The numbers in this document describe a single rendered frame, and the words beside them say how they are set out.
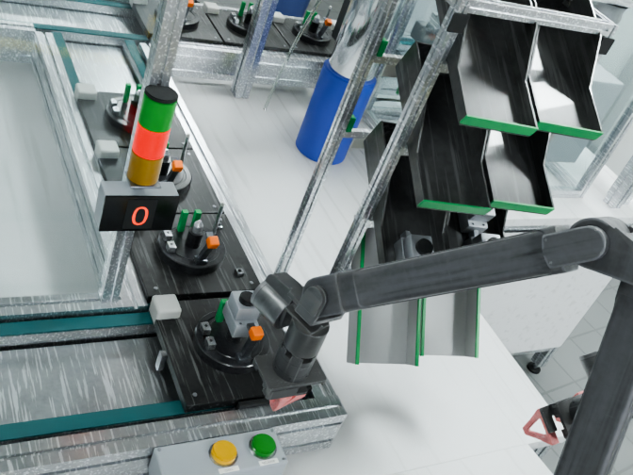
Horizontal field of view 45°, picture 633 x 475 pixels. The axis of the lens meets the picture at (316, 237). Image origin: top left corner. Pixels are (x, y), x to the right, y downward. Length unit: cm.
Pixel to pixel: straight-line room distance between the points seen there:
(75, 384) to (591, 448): 83
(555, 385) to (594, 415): 242
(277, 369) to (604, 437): 48
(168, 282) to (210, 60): 109
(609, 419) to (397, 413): 72
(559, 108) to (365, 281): 49
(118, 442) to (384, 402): 59
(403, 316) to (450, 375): 29
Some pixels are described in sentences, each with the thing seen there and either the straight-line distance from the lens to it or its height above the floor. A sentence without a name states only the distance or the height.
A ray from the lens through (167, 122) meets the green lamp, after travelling 115.
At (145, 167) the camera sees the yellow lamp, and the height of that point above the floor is 130.
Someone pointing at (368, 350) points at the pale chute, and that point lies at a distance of 146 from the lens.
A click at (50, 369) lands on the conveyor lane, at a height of 92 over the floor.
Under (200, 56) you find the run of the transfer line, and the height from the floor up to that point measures 93.
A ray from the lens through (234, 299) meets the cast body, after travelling 132.
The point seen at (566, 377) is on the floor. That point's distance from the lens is 344.
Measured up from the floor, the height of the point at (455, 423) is 86.
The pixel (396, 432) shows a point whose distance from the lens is 156.
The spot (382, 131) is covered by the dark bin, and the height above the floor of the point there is 136.
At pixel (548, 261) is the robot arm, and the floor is 154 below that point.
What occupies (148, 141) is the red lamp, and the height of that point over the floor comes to 134.
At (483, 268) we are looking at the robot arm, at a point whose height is 147.
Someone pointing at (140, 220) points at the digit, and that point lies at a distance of 125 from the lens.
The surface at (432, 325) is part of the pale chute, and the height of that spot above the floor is 103.
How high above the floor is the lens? 196
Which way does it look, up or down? 35 degrees down
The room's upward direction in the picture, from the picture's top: 23 degrees clockwise
